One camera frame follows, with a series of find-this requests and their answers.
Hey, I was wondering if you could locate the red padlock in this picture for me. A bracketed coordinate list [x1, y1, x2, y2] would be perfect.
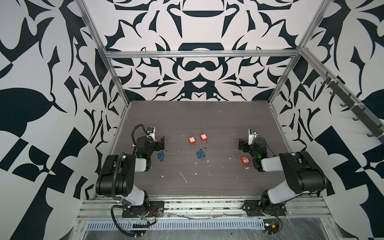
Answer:
[188, 130, 197, 146]
[235, 150, 251, 169]
[200, 127, 208, 143]

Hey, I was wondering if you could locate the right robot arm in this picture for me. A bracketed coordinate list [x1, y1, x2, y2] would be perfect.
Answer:
[239, 138, 328, 215]

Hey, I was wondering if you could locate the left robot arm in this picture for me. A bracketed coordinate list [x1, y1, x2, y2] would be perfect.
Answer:
[96, 124, 165, 209]

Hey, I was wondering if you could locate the blue padlock left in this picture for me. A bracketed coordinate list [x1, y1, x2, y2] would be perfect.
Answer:
[157, 151, 165, 162]

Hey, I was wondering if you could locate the blue padlock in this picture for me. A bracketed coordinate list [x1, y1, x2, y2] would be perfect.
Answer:
[197, 145, 207, 160]
[157, 151, 165, 162]

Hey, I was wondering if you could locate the blue padlock centre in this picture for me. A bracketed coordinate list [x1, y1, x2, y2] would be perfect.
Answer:
[197, 145, 207, 160]

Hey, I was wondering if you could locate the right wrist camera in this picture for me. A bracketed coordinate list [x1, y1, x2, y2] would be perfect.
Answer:
[248, 129, 258, 145]

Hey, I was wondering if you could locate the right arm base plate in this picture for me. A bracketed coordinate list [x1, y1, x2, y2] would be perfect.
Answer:
[242, 200, 287, 217]

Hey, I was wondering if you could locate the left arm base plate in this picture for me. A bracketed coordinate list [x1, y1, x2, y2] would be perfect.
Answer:
[122, 201, 165, 218]

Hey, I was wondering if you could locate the aluminium frame crossbar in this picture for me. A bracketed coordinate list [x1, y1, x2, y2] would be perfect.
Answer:
[105, 50, 298, 59]

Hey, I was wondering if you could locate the black hook rail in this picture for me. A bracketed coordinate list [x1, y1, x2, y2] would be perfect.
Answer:
[320, 72, 384, 145]

